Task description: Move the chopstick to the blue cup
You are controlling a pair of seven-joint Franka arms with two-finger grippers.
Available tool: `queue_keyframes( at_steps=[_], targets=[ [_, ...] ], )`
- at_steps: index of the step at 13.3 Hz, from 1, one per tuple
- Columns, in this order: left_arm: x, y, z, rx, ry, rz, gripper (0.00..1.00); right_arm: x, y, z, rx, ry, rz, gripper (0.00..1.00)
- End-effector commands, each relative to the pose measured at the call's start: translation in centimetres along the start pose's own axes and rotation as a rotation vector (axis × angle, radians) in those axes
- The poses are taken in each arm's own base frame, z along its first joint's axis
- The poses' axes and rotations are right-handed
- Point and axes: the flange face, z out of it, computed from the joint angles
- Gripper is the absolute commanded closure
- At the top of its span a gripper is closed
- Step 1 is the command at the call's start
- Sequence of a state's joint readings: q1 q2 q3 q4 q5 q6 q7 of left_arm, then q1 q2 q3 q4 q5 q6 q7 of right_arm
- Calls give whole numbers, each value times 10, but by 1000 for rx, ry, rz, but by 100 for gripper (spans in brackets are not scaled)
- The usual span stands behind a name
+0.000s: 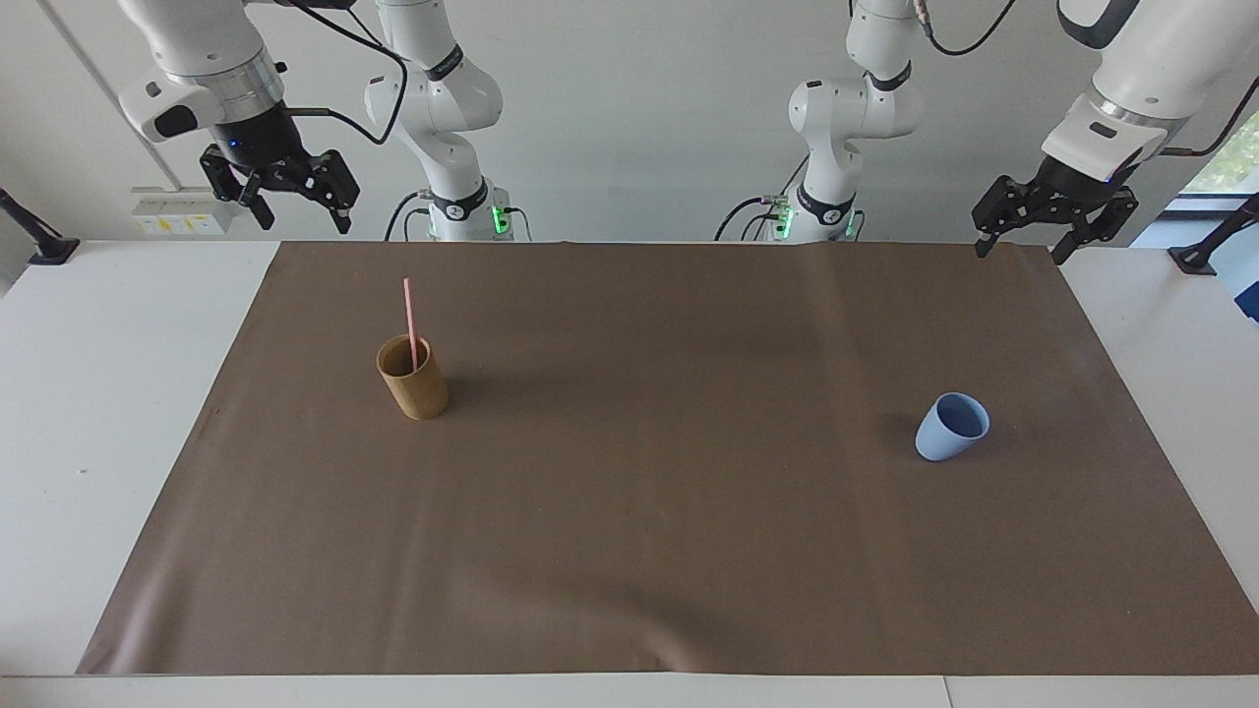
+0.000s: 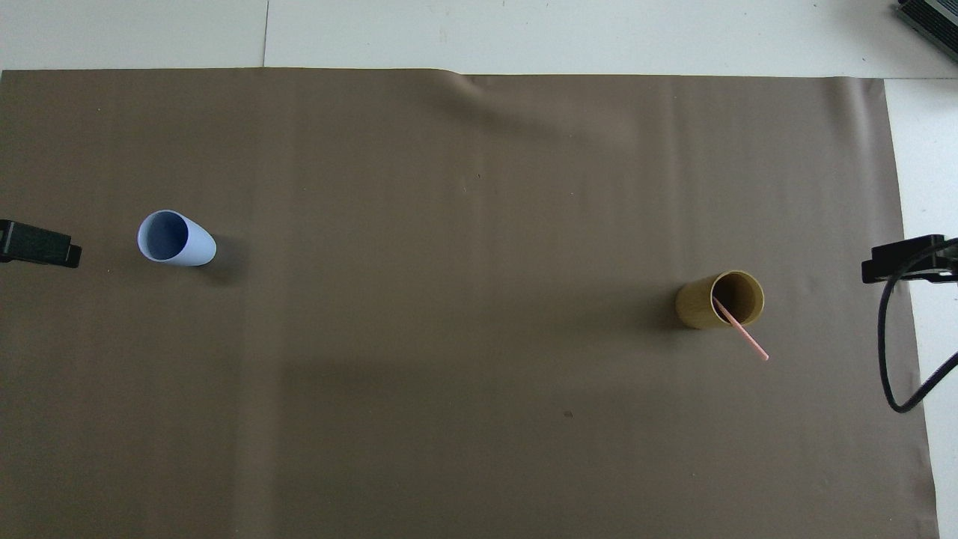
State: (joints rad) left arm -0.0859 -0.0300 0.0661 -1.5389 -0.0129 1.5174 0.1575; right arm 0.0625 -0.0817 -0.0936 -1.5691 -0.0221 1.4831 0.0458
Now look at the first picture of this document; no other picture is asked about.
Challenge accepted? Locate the blue cup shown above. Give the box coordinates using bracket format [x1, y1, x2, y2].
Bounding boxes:
[915, 392, 992, 463]

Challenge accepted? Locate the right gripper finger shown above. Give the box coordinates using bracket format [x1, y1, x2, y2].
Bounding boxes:
[200, 145, 277, 233]
[290, 148, 361, 236]

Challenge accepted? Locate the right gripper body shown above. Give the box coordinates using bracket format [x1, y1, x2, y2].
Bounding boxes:
[210, 101, 316, 194]

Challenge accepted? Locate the black cable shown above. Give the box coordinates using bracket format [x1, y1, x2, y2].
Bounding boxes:
[715, 195, 788, 243]
[283, 0, 410, 147]
[1159, 74, 1259, 158]
[384, 190, 434, 243]
[915, 0, 1020, 57]

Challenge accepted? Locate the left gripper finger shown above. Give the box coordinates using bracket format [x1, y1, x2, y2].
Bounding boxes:
[972, 175, 1042, 260]
[1050, 187, 1141, 266]

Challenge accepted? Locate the brown wooden cup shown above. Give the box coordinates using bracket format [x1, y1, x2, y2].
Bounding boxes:
[376, 334, 450, 422]

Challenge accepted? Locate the black stand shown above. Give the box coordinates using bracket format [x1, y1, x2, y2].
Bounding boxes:
[0, 187, 81, 267]
[1168, 192, 1259, 277]

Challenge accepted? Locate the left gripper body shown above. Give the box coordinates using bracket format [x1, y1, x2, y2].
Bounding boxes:
[1031, 154, 1142, 220]

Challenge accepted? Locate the pink straw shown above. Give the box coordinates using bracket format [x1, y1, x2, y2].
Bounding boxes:
[401, 277, 420, 374]

